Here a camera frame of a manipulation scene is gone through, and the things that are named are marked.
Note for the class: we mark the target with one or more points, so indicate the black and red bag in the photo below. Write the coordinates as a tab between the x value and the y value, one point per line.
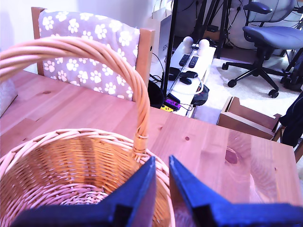
201	94

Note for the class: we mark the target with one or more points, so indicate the black round bin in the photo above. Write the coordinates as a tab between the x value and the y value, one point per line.
155	94

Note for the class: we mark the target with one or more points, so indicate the black computer mouse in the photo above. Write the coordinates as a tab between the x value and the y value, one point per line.
185	80

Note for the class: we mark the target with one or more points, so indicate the open brown cardboard carton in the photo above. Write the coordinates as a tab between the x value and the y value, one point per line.
246	120

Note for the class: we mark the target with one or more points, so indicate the white low bench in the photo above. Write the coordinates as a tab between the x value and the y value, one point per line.
180	50

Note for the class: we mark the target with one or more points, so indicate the white carton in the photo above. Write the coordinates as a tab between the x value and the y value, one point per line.
6	104

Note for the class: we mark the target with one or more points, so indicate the black remote control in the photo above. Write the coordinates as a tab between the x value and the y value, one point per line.
193	62
184	60

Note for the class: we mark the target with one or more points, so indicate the grey office swivel chair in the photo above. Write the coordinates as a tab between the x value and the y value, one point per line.
272	35

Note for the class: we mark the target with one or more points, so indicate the wooden chair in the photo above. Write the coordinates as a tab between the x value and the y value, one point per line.
145	52

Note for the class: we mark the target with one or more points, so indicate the cream shaggy rug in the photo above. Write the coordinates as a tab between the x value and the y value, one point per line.
248	89

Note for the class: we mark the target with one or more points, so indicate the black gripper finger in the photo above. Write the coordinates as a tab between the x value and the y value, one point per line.
137	194
189	189

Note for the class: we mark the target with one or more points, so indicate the black metal stand pole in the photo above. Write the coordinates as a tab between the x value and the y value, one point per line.
223	23
171	35

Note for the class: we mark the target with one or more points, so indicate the grey paw print chair cover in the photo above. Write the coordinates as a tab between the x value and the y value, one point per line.
94	28

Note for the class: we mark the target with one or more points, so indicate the white paper shopping bag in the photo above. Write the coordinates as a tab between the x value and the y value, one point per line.
165	35

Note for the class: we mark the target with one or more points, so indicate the yellow game controller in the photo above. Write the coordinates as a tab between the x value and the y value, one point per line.
166	108

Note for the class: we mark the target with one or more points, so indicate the black tripod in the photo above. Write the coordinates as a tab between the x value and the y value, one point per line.
206	16

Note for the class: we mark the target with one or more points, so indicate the dark garment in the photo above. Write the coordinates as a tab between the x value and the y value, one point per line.
292	120

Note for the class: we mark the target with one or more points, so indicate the black flat device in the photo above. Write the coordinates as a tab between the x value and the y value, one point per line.
175	73
189	74

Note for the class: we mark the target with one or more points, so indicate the purple game controller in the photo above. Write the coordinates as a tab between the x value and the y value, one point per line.
172	103

